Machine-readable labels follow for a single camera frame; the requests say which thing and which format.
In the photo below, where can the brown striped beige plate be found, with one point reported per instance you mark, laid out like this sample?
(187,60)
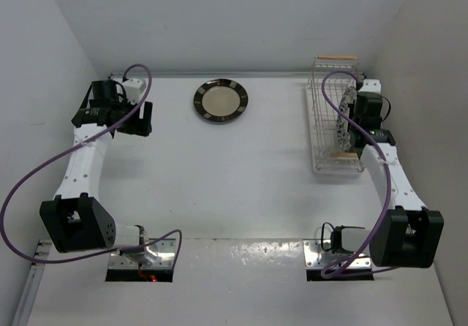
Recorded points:
(220,101)

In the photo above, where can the blue floral white plate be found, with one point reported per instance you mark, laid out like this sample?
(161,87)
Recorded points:
(345,105)

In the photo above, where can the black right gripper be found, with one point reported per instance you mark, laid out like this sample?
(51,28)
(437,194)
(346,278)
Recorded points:
(351,107)

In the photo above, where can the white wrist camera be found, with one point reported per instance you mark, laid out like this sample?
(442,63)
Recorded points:
(134,89)
(370,85)

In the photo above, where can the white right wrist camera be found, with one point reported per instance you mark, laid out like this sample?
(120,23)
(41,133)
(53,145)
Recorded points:
(370,85)

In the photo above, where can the metal base plate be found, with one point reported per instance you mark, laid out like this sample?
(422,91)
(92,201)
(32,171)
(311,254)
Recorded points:
(316,258)
(159,256)

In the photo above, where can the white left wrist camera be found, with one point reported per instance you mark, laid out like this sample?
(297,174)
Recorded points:
(134,89)

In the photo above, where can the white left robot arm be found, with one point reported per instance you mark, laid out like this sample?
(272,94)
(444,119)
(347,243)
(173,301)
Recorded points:
(75,219)

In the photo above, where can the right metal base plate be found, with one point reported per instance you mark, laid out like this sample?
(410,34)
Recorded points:
(316,258)

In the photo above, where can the white wire dish rack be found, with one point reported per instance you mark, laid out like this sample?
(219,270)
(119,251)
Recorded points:
(326,78)

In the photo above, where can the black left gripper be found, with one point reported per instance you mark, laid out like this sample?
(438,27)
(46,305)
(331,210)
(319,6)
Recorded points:
(139,126)

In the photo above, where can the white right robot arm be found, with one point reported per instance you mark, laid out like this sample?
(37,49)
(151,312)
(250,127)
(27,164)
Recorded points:
(407,233)

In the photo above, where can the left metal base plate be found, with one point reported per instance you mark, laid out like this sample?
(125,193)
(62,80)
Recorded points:
(159,256)

